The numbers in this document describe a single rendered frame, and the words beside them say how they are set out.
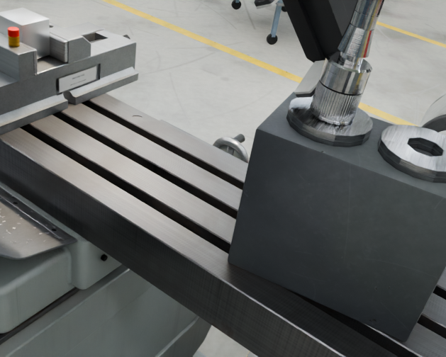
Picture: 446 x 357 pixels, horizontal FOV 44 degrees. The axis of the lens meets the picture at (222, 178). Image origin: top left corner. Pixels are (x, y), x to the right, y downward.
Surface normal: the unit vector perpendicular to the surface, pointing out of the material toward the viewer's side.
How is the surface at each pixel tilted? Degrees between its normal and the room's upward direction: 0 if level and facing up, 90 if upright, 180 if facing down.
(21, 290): 90
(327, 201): 90
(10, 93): 90
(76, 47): 90
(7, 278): 0
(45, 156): 0
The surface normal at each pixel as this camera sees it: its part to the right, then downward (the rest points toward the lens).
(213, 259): 0.15, -0.82
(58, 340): 0.80, 0.43
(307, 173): -0.43, 0.45
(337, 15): 0.71, 0.06
